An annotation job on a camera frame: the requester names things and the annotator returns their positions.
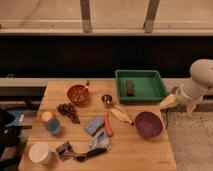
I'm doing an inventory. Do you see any metal clip tool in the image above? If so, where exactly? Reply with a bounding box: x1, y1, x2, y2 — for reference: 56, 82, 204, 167
56, 142, 76, 161

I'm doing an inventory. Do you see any purple bowl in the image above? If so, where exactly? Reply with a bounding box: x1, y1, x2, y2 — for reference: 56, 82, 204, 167
135, 111, 163, 139

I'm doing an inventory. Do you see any orange carrot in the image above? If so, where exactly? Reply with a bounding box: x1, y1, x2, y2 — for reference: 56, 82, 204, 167
104, 115, 113, 137

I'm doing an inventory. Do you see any green plastic tray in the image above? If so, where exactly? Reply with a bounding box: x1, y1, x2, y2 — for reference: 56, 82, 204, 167
115, 70, 167, 103

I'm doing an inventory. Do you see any dark brown block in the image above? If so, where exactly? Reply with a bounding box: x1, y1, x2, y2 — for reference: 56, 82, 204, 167
126, 80, 134, 96

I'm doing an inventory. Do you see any yellow banana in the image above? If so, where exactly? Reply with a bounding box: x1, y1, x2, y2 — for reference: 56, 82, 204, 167
110, 105, 134, 125

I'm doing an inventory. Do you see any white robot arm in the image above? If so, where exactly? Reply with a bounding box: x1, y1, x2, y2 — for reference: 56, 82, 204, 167
159, 59, 213, 111

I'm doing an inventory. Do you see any white cup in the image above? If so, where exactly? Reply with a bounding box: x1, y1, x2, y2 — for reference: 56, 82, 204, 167
29, 142, 52, 164

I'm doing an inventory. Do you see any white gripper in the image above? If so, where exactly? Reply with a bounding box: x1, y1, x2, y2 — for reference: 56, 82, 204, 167
159, 86, 195, 109

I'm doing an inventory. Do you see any dark chair with blue item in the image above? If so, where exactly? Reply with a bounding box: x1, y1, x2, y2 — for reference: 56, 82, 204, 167
0, 108, 31, 171

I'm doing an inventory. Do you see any blue sponge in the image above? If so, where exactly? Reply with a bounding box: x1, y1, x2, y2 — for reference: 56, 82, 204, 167
84, 117, 104, 136

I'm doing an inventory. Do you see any yellow-red apple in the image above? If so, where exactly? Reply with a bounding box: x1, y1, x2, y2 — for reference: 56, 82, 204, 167
41, 111, 55, 123

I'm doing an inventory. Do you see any grey-blue towel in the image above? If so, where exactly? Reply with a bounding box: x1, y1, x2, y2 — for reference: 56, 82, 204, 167
89, 130, 112, 150

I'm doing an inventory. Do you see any wooden table top block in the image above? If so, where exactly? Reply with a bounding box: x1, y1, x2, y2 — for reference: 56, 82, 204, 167
18, 78, 178, 171

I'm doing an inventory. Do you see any red-brown bowl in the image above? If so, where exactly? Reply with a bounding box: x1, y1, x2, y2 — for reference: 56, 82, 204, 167
67, 84, 89, 105

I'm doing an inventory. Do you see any bunch of dark grapes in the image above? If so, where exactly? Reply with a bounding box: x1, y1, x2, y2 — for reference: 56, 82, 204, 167
57, 103, 80, 124

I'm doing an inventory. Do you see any spoon in bowl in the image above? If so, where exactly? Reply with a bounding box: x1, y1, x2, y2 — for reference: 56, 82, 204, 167
76, 80, 90, 103

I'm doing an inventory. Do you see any small metal cup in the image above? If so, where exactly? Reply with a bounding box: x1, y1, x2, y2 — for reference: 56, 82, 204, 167
101, 94, 112, 106

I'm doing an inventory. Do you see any black handled utensil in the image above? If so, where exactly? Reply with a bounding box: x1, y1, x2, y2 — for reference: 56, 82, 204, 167
75, 148, 107, 162

